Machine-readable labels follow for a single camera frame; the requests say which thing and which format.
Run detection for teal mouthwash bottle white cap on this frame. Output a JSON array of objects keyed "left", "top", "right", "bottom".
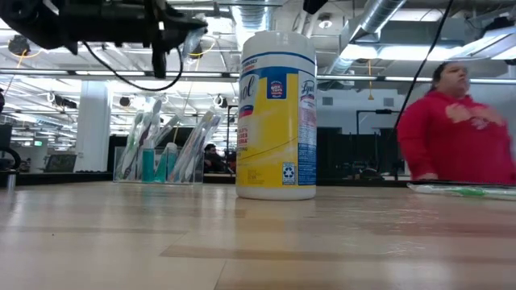
[
  {"left": 140, "top": 139, "right": 156, "bottom": 183},
  {"left": 155, "top": 142, "right": 179, "bottom": 184}
]

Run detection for yellow hanging cord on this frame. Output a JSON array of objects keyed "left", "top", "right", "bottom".
[{"left": 366, "top": 59, "right": 375, "bottom": 102}]

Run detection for green toothbrush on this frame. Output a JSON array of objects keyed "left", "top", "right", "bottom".
[
  {"left": 120, "top": 98, "right": 163, "bottom": 181},
  {"left": 115, "top": 111, "right": 145, "bottom": 181},
  {"left": 406, "top": 182, "right": 516, "bottom": 202}
]

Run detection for blue toothbrush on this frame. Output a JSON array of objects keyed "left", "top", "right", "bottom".
[
  {"left": 181, "top": 26, "right": 209, "bottom": 65},
  {"left": 155, "top": 114, "right": 183, "bottom": 148}
]

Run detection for black gantry stand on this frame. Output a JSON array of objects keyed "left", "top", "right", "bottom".
[{"left": 356, "top": 108, "right": 401, "bottom": 137}]

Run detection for silver ventilation duct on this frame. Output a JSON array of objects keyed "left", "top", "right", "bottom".
[
  {"left": 231, "top": 3, "right": 276, "bottom": 45},
  {"left": 322, "top": 0, "right": 407, "bottom": 76}
]

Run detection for clear plastic toothbrush package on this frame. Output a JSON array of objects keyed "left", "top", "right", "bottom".
[{"left": 113, "top": 145, "right": 206, "bottom": 185}]

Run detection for grey horizontal ceiling rail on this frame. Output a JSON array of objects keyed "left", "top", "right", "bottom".
[{"left": 0, "top": 68, "right": 516, "bottom": 85}]

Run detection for white square pillar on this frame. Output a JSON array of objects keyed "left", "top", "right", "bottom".
[{"left": 74, "top": 80, "right": 112, "bottom": 172}]

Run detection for person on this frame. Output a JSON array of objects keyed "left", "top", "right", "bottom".
[
  {"left": 203, "top": 143, "right": 227, "bottom": 175},
  {"left": 396, "top": 60, "right": 516, "bottom": 186}
]

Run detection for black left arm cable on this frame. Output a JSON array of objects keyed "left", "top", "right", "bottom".
[{"left": 81, "top": 39, "right": 185, "bottom": 93}]

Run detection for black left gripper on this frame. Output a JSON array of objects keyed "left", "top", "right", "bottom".
[{"left": 144, "top": 0, "right": 209, "bottom": 80}]

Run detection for black arched object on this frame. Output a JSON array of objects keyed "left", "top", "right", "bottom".
[{"left": 0, "top": 146, "right": 22, "bottom": 171}]

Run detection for black ceiling device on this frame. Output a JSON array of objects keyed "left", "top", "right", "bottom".
[
  {"left": 187, "top": 42, "right": 206, "bottom": 60},
  {"left": 6, "top": 34, "right": 32, "bottom": 57}
]

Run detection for thin black stand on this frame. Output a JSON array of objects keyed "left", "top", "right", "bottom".
[{"left": 226, "top": 104, "right": 239, "bottom": 156}]

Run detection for black arched frame handle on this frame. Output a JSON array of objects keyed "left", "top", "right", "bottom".
[{"left": 359, "top": 167, "right": 385, "bottom": 180}]

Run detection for black partition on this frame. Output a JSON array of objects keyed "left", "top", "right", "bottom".
[{"left": 316, "top": 126, "right": 400, "bottom": 180}]

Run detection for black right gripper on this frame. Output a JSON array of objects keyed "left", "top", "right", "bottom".
[{"left": 302, "top": 0, "right": 330, "bottom": 15}]

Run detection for black cable over frame corner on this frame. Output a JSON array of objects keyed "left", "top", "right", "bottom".
[{"left": 393, "top": 0, "right": 456, "bottom": 136}]

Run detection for dark laptop screen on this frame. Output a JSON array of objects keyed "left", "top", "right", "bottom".
[{"left": 43, "top": 153, "right": 78, "bottom": 174}]

